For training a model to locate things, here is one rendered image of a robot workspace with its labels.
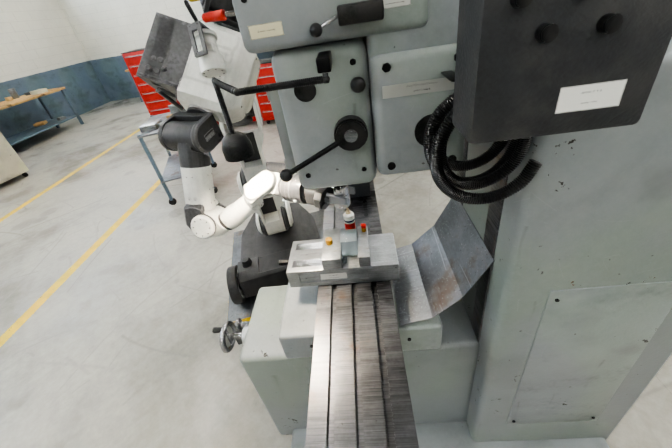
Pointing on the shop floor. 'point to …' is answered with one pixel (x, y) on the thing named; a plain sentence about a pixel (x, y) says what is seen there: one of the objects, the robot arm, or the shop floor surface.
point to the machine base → (444, 435)
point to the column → (575, 279)
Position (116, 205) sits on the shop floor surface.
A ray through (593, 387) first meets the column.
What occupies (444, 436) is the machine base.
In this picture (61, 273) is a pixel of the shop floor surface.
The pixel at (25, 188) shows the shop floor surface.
